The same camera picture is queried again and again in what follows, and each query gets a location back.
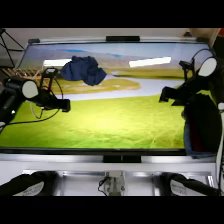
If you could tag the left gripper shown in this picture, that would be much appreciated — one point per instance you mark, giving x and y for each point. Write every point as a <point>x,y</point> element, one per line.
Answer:
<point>60,104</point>

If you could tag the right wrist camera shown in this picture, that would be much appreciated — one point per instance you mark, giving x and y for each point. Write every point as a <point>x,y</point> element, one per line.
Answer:
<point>185,64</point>

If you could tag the dark blue garment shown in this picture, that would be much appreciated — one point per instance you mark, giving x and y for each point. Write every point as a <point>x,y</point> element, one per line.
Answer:
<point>83,70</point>

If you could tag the black garment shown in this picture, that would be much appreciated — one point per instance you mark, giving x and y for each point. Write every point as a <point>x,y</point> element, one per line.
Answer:
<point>204,120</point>

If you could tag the red garment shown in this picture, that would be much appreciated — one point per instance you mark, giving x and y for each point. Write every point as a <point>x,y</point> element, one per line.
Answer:
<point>196,140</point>

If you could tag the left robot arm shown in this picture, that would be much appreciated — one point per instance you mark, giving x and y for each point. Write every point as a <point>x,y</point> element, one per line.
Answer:
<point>13,91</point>

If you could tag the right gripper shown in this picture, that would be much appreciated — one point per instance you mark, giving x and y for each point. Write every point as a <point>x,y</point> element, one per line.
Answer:
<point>173,94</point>

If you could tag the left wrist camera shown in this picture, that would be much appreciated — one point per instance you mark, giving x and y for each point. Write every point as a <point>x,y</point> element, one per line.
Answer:
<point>50,71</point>

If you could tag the silver frame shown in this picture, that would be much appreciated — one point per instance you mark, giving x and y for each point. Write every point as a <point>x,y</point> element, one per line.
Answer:
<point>80,166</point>

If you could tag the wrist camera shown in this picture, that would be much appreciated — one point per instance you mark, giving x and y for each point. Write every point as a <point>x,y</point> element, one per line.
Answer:
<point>50,71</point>
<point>185,64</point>

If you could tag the black tripod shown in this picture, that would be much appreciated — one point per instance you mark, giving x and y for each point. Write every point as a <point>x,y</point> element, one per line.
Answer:
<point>6,41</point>

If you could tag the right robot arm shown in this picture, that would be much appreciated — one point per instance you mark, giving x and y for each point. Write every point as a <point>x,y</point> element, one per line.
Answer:
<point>208,68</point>

